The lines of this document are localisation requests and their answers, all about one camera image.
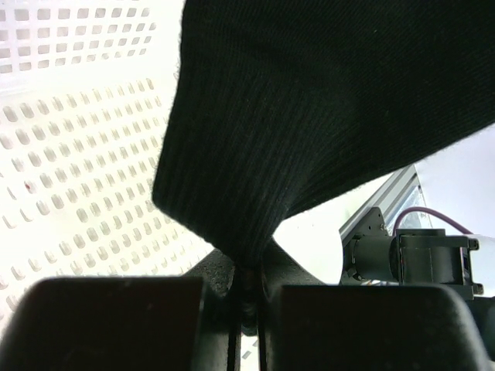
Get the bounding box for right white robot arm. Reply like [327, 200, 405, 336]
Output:
[340, 207, 494, 301]

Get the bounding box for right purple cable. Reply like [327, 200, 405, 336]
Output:
[394, 206, 475, 235]

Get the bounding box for black sock white stripes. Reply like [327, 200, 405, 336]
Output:
[152, 1, 494, 267]

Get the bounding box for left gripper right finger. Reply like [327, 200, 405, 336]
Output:
[261, 243, 494, 370]

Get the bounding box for metal base rail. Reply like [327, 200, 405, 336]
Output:
[340, 165, 426, 238]

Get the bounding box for white perforated basket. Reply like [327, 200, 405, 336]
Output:
[1, 1, 211, 325]

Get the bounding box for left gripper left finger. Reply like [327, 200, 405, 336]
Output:
[1, 251, 234, 370]

